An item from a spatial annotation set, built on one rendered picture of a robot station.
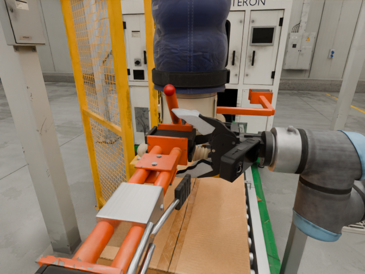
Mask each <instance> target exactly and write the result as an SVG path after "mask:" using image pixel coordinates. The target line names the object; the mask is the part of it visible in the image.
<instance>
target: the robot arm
mask: <svg viewBox="0 0 365 274"><path fill-rule="evenodd" d="M171 112H172V113H173V114H174V115H175V116H176V117H177V118H180V119H182V120H185V121H186V122H187V124H190V125H193V126H195V127H196V129H197V131H198V132H199V133H200V134H202V135H206V134H210V133H212V139H209V144H210V145H211V152H210V153H208V158H209V159H207V160H205V159H202V160H197V161H195V162H194V163H193V164H192V165H191V166H189V167H187V168H186V169H184V170H179V171H177V174H176V175H175V176H176V177H180V178H184V177H185V175H186V174H187V173H188V174H190V175H191V178H205V177H213V176H216V175H218V174H219V178H222V179H224V180H227V181H228V182H231V183H232V182H234V181H235V180H236V179H237V178H238V177H239V176H240V175H241V174H242V173H243V172H244V171H245V170H247V169H248V168H249V167H250V166H251V165H252V164H253V163H254V162H256V161H257V158H258V157H259V161H260V165H261V166H267V167H268V169H269V171H272V172H282V173H294V174H300V175H299V180H298V186H297V192H296V196H295V202H294V207H293V208H292V210H293V215H292V220H293V223H294V224H295V226H296V227H297V228H298V229H299V230H300V231H302V232H303V233H304V234H306V235H308V236H310V237H312V238H314V239H317V240H320V241H325V242H334V241H337V240H338V239H339V237H340V236H341V235H342V232H341V231H342V228H343V227H344V226H348V225H352V224H355V223H358V222H361V221H365V136H363V135H362V134H360V133H356V132H346V131H343V130H319V129H300V128H293V126H288V128H280V127H273V128H272V129H271V130H270V131H263V132H258V133H257V134H256V133H240V132H239V128H238V123H232V122H222V121H220V120H218V119H215V118H212V117H206V116H203V115H202V114H201V113H200V112H199V111H197V110H191V111H190V110H186V109H179V108H175V109H172V110H171ZM225 124H231V125H225Z"/></svg>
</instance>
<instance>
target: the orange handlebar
mask: <svg viewBox="0 0 365 274"><path fill-rule="evenodd" d="M259 102H260V103H261V105H262V107H263V108H240V107H217V109H216V113H217V114H231V115H253V116H273V115H274V114H275V109H274V108H273V107H272V105H271V104H270V103H269V102H268V101H267V99H266V98H265V96H259ZM181 155H182V150H181V149H180V148H179V147H175V148H173V149H172V150H171V152H170V154H169V155H163V154H162V148H161V147H160V146H154V147H153V148H152V150H151V151H150V152H149V153H144V155H143V156H142V157H141V159H140V160H139V161H138V162H137V164H136V165H135V166H134V168H135V169H137V170H136V171H135V173H134V174H133V175H132V177H131V178H130V179H129V181H128V183H134V184H144V183H150V184H153V185H154V186H162V187H163V197H164V196H165V194H166V192H167V189H168V187H169V185H170V186H171V185H172V184H173V181H174V179H175V175H176V174H177V171H178V169H176V168H177V165H178V162H179V160H180V157H181ZM143 232H144V228H142V227H140V226H133V227H131V228H130V229H129V232H128V234H127V235H126V237H125V239H124V241H123V243H122V244H121V246H120V248H119V250H118V252H117V254H116V256H115V258H114V260H113V262H112V263H111V265H110V266H112V267H117V268H121V269H122V270H123V274H125V272H126V270H127V268H128V266H129V263H130V261H131V259H132V257H133V255H134V252H135V250H136V248H137V246H138V244H139V241H140V239H141V236H142V234H143ZM113 233H114V228H113V226H112V225H111V224H110V223H108V222H106V221H101V222H98V223H97V225H96V226H95V228H94V229H93V230H92V232H91V233H90V234H89V236H88V237H87V238H86V240H85V241H84V242H83V244H82V245H81V247H80V248H79V250H78V251H77V252H76V254H75V255H74V256H73V258H72V259H73V260H78V261H85V262H88V263H94V264H95V263H96V261H97V260H98V258H99V256H100V255H101V253H102V251H103V250H104V248H105V247H106V245H107V243H108V242H109V240H110V238H111V237H112V235H113Z"/></svg>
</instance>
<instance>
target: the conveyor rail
mask: <svg viewBox="0 0 365 274"><path fill-rule="evenodd" d="M239 127H242V128H239V132H240V133H244V127H243V124H239ZM241 130H242V131H241ZM244 180H250V181H251V189H250V184H248V183H245V189H246V194H245V195H246V197H247V202H246V204H247V205H248V211H247V214H248V217H249V220H248V225H249V227H250V232H249V237H250V238H251V248H250V249H251V253H252V254H253V263H252V265H253V270H254V271H255V274H270V269H269V263H268V257H267V251H266V245H265V240H264V236H263V230H262V224H261V219H260V213H259V208H258V203H257V198H256V192H255V187H254V181H253V175H252V171H251V166H250V167H249V168H248V169H247V170H245V171H244Z"/></svg>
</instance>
